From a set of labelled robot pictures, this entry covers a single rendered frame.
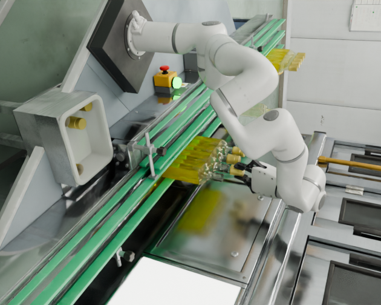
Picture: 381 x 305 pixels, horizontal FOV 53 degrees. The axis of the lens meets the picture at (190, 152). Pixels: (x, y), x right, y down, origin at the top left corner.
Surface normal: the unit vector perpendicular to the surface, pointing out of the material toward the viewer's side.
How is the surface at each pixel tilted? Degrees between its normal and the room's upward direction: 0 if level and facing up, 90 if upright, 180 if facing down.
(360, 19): 90
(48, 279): 90
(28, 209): 0
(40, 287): 90
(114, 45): 1
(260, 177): 108
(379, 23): 90
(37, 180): 0
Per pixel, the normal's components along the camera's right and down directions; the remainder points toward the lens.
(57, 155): -0.42, 0.50
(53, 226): -0.07, -0.85
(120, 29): 0.90, 0.18
